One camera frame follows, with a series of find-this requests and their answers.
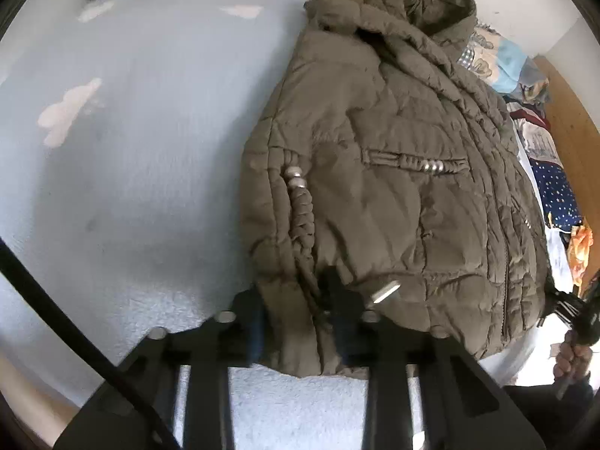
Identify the person's right hand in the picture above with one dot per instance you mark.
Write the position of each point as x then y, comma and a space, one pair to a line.
572, 359

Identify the wooden headboard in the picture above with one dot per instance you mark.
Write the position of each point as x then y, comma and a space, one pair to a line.
577, 141

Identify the olive green puffer jacket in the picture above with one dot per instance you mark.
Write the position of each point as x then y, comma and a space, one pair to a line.
380, 156

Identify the light blue fleece bed cover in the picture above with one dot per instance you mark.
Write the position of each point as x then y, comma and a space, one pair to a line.
121, 147

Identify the striped and starry blue pillow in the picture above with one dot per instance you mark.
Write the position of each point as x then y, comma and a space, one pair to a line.
558, 200

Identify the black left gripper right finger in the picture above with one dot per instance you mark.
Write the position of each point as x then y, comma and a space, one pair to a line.
462, 406

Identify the orange yellow cloth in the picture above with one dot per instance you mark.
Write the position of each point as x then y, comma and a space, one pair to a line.
578, 252

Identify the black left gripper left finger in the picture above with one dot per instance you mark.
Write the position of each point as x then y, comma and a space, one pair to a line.
172, 391

